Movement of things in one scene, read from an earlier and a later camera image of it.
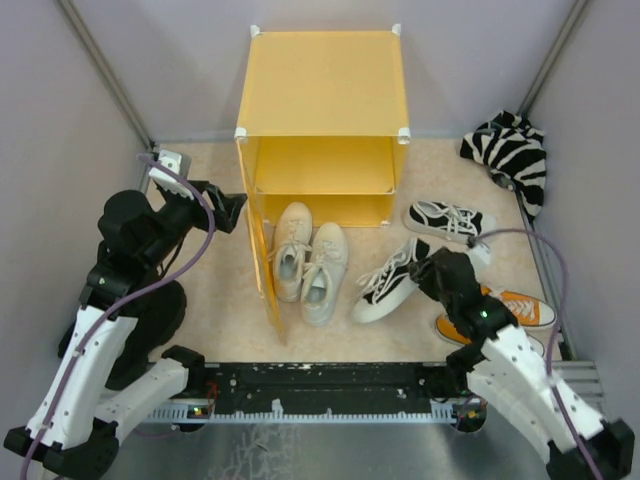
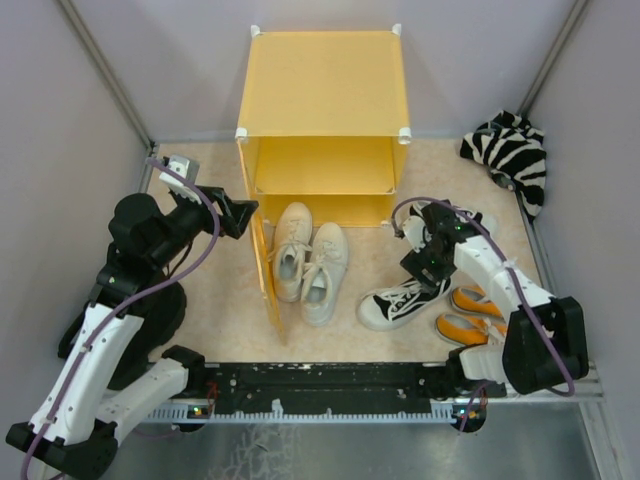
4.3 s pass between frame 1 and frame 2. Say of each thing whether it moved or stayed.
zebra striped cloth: stayed
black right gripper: moved
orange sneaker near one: stayed
